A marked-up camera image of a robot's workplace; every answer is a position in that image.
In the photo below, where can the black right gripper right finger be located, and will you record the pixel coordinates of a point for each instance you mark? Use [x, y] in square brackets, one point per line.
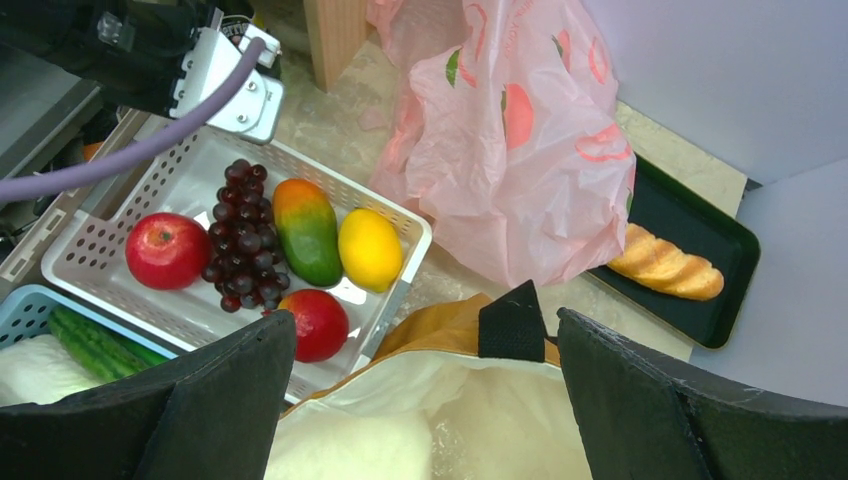
[643, 414]

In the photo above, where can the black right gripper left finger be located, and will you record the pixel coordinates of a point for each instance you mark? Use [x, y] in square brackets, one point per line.
[208, 414]

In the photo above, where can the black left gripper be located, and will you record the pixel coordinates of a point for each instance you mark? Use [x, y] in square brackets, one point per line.
[133, 49]

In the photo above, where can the green cucumber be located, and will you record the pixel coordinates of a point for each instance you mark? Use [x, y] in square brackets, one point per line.
[103, 353]

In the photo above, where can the red yellow apple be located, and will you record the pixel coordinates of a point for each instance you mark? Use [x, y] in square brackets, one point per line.
[322, 325]

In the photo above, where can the golden baguette bread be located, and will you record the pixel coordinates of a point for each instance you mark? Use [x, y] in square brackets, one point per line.
[661, 266]

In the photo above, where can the red tomato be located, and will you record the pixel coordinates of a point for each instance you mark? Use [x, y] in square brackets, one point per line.
[167, 251]

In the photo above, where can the dark purple grapes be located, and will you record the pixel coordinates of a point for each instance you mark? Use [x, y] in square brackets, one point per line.
[248, 265]

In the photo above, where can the brown Trader Joe's bag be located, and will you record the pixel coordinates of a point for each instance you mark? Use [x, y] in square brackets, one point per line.
[470, 389]

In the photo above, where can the green napa cabbage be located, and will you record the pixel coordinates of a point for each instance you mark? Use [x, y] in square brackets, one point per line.
[39, 370]

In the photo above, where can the pink plastic grocery bag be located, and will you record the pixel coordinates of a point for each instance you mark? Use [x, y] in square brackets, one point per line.
[505, 135]

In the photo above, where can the beige toolbox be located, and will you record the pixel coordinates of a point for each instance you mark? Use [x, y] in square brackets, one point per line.
[44, 111]

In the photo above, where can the black tray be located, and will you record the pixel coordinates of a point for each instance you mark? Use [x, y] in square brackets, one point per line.
[670, 210]

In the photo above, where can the wooden shelf unit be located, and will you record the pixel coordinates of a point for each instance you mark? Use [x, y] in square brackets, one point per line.
[336, 29]

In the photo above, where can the orange green mango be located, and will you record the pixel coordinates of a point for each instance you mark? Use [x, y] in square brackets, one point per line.
[307, 228]

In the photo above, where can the blue perforated basket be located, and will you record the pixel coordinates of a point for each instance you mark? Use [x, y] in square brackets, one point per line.
[25, 311]

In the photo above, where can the yellow lemon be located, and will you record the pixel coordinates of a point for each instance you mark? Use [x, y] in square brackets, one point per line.
[370, 250]

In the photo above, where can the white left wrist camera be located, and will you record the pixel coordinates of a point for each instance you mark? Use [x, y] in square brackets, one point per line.
[222, 88]

